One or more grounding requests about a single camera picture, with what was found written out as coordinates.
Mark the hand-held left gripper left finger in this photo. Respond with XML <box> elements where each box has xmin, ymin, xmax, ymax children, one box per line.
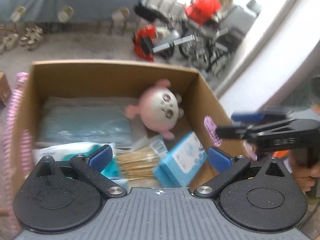
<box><xmin>32</xmin><ymin>144</ymin><xmax>127</xmax><ymax>198</ymax></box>

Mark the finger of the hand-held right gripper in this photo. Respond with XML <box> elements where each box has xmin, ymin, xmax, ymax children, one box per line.
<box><xmin>215</xmin><ymin>124</ymin><xmax>256</xmax><ymax>141</ymax></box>
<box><xmin>231</xmin><ymin>107</ymin><xmax>288</xmax><ymax>123</ymax></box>

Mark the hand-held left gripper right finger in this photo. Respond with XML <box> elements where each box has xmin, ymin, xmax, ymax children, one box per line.
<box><xmin>194</xmin><ymin>146</ymin><xmax>292</xmax><ymax>198</ymax></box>

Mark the teal wet wipes packet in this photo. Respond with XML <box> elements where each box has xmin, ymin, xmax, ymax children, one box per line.
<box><xmin>32</xmin><ymin>142</ymin><xmax>120</xmax><ymax>180</ymax></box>

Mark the white blue plastic packet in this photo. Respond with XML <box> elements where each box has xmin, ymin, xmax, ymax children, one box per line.
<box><xmin>41</xmin><ymin>96</ymin><xmax>148</xmax><ymax>148</ymax></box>

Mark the cotton swab packet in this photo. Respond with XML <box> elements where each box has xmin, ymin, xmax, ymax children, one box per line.
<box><xmin>116</xmin><ymin>140</ymin><xmax>168</xmax><ymax>180</ymax></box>

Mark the light blue carton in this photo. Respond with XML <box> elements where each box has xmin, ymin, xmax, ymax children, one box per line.
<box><xmin>154</xmin><ymin>131</ymin><xmax>209</xmax><ymax>188</ymax></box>

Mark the pink plush doll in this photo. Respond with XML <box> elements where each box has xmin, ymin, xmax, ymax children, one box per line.
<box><xmin>125</xmin><ymin>79</ymin><xmax>185</xmax><ymax>139</ymax></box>

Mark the brown cardboard box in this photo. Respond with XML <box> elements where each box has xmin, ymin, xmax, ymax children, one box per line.
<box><xmin>12</xmin><ymin>59</ymin><xmax>250</xmax><ymax>193</ymax></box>

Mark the person's right hand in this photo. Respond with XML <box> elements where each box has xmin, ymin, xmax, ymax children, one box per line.
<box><xmin>287</xmin><ymin>152</ymin><xmax>312</xmax><ymax>193</ymax></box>

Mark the pink checkered tablecloth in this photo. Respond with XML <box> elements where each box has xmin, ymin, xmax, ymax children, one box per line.
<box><xmin>0</xmin><ymin>72</ymin><xmax>259</xmax><ymax>230</ymax></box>

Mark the wooden stool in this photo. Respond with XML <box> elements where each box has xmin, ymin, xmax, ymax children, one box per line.
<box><xmin>0</xmin><ymin>72</ymin><xmax>13</xmax><ymax>108</ymax></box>

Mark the red plastic bag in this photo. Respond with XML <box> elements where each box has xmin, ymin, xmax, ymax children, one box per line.
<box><xmin>184</xmin><ymin>0</ymin><xmax>223</xmax><ymax>25</ymax></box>

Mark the red black appliance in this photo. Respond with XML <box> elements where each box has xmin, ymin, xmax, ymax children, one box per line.
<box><xmin>132</xmin><ymin>25</ymin><xmax>157</xmax><ymax>62</ymax></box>

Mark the black padded seat frame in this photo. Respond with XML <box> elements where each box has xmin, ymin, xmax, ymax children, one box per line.
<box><xmin>132</xmin><ymin>1</ymin><xmax>173</xmax><ymax>28</ymax></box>

